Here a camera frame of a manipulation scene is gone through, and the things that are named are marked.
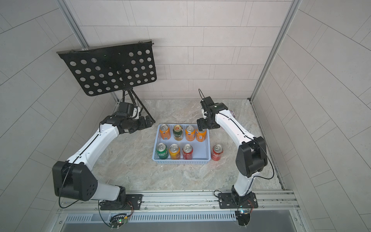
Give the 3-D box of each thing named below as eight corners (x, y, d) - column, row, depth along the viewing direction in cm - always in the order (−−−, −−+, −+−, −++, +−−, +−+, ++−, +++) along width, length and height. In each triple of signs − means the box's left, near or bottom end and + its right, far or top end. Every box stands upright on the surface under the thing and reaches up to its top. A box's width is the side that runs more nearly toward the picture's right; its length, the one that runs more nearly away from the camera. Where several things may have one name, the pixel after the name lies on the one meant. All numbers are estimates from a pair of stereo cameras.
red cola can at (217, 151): (211, 161, 87) (213, 153, 78) (210, 152, 90) (212, 144, 82) (220, 161, 87) (224, 153, 78) (219, 152, 90) (222, 144, 82)
